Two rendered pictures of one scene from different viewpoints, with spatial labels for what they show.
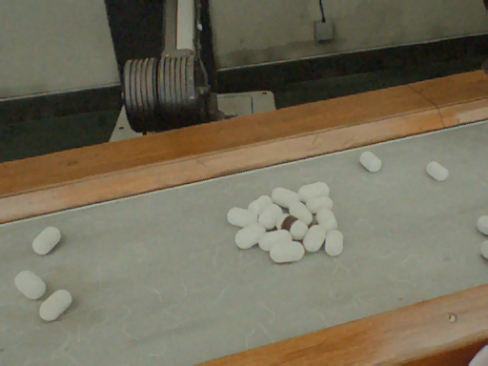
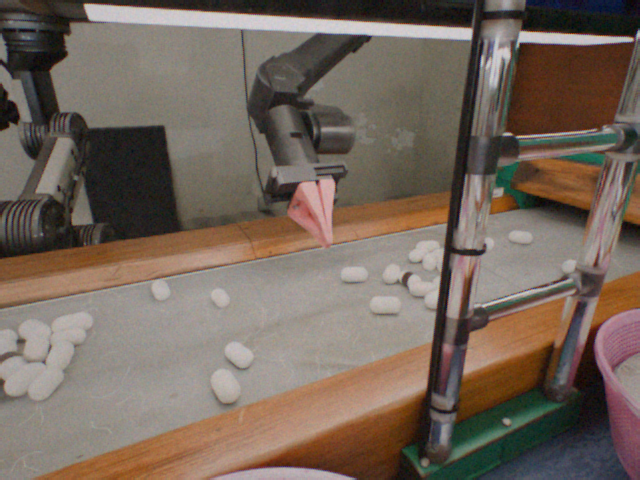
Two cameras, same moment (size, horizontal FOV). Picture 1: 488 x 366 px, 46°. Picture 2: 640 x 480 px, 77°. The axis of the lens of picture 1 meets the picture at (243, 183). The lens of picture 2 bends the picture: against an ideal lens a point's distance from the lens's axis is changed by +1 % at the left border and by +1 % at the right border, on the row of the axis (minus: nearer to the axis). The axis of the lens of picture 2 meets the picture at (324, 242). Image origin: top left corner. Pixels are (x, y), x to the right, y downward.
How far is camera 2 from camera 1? 0.33 m
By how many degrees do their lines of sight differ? 15
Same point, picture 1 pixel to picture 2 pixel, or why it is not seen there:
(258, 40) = (214, 210)
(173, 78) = (17, 218)
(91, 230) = not seen: outside the picture
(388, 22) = not seen: hidden behind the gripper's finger
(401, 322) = not seen: outside the picture
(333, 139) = (137, 270)
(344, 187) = (120, 317)
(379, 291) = (61, 446)
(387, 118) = (199, 250)
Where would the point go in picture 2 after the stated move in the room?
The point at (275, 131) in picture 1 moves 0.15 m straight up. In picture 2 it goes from (79, 262) to (50, 152)
